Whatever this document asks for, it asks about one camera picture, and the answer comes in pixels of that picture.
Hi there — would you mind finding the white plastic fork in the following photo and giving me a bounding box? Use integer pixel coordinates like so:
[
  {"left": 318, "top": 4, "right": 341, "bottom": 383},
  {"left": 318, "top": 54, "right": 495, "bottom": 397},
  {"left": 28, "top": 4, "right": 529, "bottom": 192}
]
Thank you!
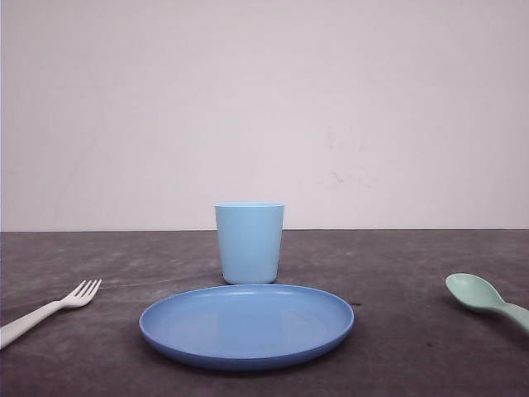
[{"left": 1, "top": 279, "right": 102, "bottom": 349}]

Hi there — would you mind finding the mint green plastic spoon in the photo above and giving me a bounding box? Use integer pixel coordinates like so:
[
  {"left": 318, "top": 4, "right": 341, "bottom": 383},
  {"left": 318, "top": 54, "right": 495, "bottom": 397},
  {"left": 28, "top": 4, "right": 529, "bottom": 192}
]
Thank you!
[{"left": 445, "top": 273, "right": 528, "bottom": 333}]

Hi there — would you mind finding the light blue plastic cup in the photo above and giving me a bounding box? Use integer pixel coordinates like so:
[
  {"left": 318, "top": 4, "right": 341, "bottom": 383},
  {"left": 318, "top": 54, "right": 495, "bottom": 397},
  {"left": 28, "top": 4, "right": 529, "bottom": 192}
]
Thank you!
[{"left": 215, "top": 203, "right": 284, "bottom": 285}]

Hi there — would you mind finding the blue plastic plate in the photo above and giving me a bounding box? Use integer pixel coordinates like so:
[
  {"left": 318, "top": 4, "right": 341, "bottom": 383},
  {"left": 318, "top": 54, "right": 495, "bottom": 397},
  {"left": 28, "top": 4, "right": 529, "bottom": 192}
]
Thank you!
[{"left": 139, "top": 284, "right": 355, "bottom": 371}]

